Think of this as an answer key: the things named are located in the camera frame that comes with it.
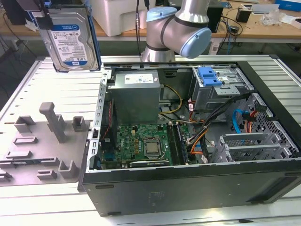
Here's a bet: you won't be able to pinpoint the black graphics card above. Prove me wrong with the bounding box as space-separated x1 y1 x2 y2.
129 160 170 168

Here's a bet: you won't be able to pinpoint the black computer tower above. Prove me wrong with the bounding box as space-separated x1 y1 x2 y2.
208 7 224 33

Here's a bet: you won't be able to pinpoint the yellow and black wires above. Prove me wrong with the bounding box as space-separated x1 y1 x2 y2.
158 84 184 116

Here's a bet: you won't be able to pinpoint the wooden desk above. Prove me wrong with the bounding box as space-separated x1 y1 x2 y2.
0 0 301 56

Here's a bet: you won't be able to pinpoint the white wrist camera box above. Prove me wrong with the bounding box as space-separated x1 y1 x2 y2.
20 0 45 11

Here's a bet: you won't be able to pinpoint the white flat box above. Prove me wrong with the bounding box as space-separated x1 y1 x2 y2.
251 4 280 15

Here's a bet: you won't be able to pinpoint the black CPU socket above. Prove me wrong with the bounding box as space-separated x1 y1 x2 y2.
142 137 165 160

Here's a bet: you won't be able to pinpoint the white printer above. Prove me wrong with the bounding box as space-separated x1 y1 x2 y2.
90 0 151 37

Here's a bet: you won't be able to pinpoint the grey metal drive cage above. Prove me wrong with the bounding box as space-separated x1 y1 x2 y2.
190 67 254 113

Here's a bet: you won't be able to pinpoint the large black box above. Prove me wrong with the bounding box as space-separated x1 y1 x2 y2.
4 0 27 25

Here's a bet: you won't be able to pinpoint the grey parts rack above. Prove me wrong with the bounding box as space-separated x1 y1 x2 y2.
0 101 93 188

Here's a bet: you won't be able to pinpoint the black cable bundle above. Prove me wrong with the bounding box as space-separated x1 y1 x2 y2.
187 93 251 144

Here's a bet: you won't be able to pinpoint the grey power supply unit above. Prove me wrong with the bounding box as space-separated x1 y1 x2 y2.
107 70 162 125

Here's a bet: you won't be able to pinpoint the small black box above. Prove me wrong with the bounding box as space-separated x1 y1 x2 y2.
236 7 252 23

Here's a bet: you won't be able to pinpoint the orange flat wire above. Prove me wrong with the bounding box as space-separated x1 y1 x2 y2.
190 137 205 155

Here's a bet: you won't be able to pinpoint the blue wire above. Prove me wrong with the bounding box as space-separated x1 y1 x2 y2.
232 110 246 135

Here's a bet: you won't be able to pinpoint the clear plastic bags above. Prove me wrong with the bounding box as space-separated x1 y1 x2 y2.
261 10 301 26

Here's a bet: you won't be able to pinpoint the hard disk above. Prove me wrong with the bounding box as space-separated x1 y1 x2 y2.
32 3 102 73

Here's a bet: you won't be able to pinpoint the blue cardboard box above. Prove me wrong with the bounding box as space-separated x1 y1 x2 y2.
275 0 301 11

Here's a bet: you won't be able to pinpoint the blue RAM stick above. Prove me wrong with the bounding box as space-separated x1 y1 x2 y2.
0 159 59 165

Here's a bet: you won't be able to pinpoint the crumpled white plastic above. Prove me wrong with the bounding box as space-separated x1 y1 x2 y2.
24 20 40 32

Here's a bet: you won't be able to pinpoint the black PC case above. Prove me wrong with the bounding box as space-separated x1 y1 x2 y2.
77 54 301 217

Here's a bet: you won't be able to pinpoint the blue plastic drive latch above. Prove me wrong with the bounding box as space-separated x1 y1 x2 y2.
197 67 223 87

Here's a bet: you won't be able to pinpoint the orange wire with black plug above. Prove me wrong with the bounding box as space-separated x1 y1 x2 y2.
243 112 257 136

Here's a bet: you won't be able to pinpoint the silver CPU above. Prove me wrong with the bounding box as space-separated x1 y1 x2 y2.
144 141 160 156

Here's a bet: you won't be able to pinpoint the green motherboard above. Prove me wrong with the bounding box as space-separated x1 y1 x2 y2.
100 122 200 169

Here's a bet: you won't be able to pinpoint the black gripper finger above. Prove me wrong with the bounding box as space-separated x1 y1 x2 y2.
37 9 54 30

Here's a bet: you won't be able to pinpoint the perforated metal disk bay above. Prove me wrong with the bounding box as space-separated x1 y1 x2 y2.
210 93 301 163

